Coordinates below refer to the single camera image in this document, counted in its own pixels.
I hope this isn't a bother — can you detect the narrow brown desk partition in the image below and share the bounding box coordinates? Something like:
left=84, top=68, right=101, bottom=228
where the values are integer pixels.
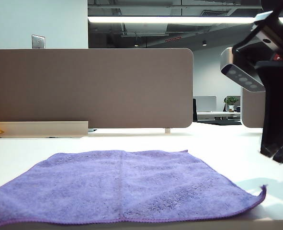
left=241, top=86, right=266, bottom=128

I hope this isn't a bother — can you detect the metal wall plate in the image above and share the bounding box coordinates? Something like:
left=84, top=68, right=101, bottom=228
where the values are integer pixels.
left=31, top=34, right=46, bottom=49

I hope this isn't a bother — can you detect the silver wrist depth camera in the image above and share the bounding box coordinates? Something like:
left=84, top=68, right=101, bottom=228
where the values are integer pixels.
left=220, top=46, right=267, bottom=93

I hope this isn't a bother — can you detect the purple microfibre cloth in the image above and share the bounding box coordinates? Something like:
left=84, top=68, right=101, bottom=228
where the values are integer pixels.
left=0, top=149, right=268, bottom=229

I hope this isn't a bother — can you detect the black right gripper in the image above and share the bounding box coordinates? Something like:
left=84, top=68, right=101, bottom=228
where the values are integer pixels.
left=232, top=10, right=283, bottom=158

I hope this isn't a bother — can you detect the white background desk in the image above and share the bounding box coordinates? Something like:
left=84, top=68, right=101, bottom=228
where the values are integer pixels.
left=196, top=110, right=241, bottom=121

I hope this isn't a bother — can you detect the wide brown desk partition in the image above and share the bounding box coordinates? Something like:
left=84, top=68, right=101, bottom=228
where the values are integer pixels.
left=0, top=47, right=194, bottom=129

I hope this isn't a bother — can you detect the long ceiling light strip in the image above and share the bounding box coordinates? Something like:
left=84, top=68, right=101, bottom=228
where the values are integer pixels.
left=87, top=14, right=283, bottom=25

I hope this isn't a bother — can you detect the potted green plant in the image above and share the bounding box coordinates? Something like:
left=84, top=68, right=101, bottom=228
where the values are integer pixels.
left=224, top=95, right=238, bottom=113

